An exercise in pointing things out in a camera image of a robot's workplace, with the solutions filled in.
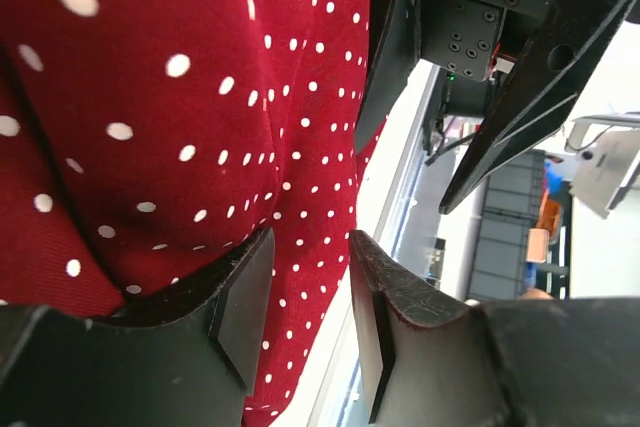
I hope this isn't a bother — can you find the red polka dot skirt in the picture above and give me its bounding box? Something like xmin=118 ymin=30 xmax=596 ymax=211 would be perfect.
xmin=1 ymin=0 xmax=373 ymax=426

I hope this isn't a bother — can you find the grey storage crate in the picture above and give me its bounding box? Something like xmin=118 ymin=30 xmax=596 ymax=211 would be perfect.
xmin=468 ymin=150 xmax=545 ymax=301

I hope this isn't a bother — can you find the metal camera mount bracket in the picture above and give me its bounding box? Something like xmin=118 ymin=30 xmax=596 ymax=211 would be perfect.
xmin=565 ymin=112 xmax=639 ymax=219

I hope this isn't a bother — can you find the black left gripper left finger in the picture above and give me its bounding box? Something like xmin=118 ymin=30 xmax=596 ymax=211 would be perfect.
xmin=1 ymin=229 xmax=275 ymax=426

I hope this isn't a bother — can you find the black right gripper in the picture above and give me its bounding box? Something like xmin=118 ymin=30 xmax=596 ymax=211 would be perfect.
xmin=354 ymin=0 xmax=636 ymax=214

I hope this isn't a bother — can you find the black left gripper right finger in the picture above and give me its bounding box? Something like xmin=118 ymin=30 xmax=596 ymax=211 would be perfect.
xmin=348 ymin=230 xmax=639 ymax=426

